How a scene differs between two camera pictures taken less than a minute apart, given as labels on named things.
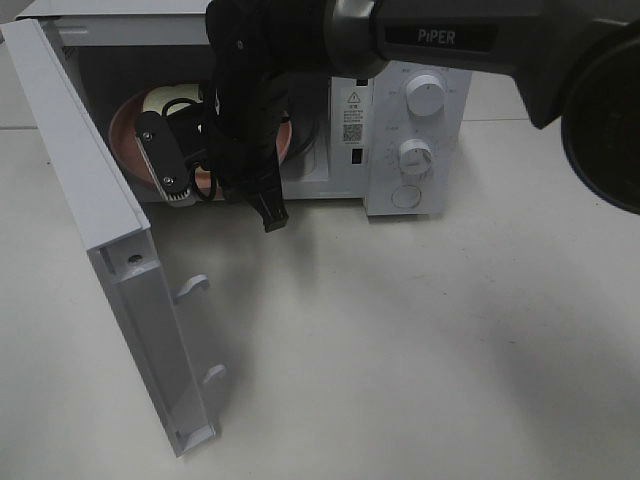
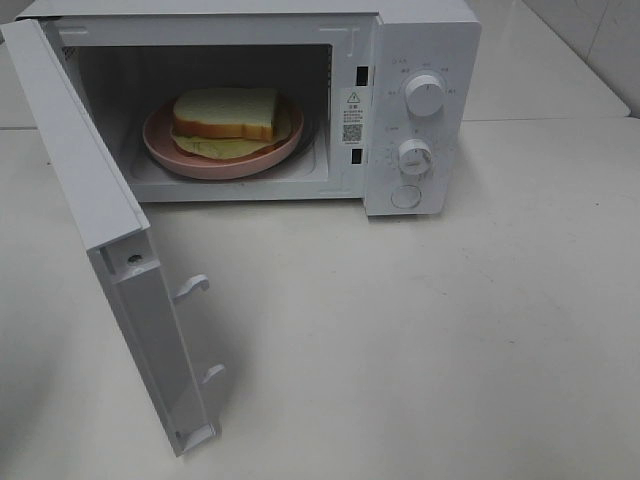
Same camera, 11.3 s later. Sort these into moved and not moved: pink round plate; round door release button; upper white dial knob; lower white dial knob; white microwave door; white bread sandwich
Moved: pink round plate; white bread sandwich
Not moved: lower white dial knob; white microwave door; upper white dial knob; round door release button
